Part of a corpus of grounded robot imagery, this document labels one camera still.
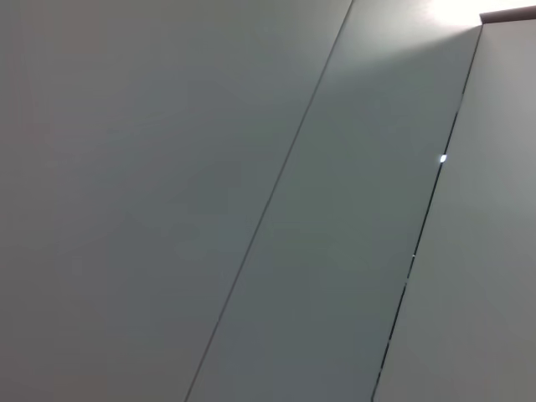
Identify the brown trim strip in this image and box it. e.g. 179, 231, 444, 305
478, 5, 536, 25

